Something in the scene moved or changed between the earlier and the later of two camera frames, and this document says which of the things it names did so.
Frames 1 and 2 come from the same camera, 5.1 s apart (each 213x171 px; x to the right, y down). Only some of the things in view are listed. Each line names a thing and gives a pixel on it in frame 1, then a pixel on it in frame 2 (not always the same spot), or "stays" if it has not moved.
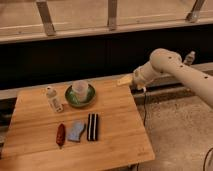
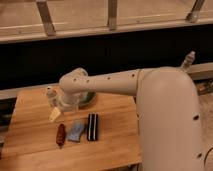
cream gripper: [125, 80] -> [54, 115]
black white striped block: [92, 126] stays
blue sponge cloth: [75, 129] stays
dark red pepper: [60, 135] stays
